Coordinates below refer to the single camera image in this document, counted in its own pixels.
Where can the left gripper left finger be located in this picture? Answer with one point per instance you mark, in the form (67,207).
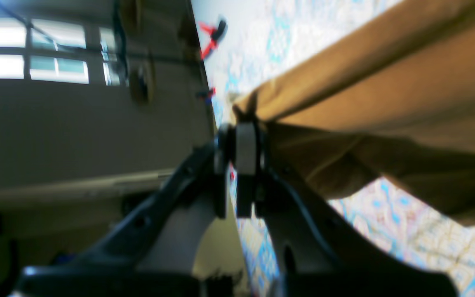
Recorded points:
(151,253)

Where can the red black clamp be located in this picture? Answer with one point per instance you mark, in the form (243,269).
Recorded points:
(216,34)

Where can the orange black spring clamp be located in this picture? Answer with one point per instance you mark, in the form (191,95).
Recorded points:
(206,95)

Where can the patterned tablecloth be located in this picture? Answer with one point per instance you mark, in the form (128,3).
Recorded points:
(267,37)

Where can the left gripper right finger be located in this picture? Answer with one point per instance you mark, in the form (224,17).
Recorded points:
(318,253)

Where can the brown t-shirt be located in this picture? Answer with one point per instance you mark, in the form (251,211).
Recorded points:
(395,99)

